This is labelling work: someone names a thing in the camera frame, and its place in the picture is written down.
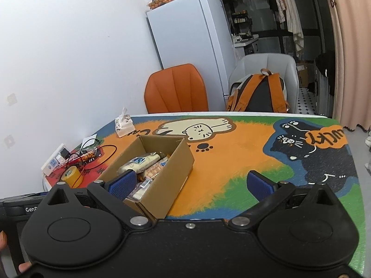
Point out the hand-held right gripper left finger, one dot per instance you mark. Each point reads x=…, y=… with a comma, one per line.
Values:
x=123, y=184

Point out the orange snack wrapper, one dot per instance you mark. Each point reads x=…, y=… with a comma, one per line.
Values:
x=86, y=157

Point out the white tissue pack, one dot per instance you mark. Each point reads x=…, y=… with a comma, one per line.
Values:
x=124, y=126

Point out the egg tray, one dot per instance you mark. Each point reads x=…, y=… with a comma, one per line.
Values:
x=161, y=1

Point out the yellow tape roll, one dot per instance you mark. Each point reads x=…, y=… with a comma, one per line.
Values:
x=71, y=177

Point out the orange-wrapped bread packet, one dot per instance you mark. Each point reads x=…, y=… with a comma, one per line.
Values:
x=155, y=168

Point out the hanging clothes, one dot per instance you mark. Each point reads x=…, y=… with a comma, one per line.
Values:
x=289, y=11

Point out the orange and grey backpack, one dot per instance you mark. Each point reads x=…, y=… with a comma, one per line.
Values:
x=258, y=95

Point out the small brown cardboard box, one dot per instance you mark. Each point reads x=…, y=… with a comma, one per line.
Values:
x=303, y=73

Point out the white refrigerator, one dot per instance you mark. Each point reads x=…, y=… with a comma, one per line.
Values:
x=185, y=40

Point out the black garment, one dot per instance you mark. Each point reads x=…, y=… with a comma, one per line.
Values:
x=324, y=75

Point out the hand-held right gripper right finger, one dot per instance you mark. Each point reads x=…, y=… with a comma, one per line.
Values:
x=259, y=187

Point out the orange chair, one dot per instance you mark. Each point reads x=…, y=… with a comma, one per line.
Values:
x=174, y=89

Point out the grey armchair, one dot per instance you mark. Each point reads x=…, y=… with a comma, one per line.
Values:
x=269, y=63

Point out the spice rack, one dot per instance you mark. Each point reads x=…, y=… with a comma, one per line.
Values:
x=242, y=20

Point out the long white bread packet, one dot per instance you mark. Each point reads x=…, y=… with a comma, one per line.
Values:
x=139, y=162

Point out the white power strip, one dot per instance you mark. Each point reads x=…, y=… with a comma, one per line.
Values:
x=52, y=163

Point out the person's left hand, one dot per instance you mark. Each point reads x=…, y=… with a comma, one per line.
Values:
x=24, y=267

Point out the pink curtain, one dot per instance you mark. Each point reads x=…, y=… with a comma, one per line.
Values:
x=350, y=49

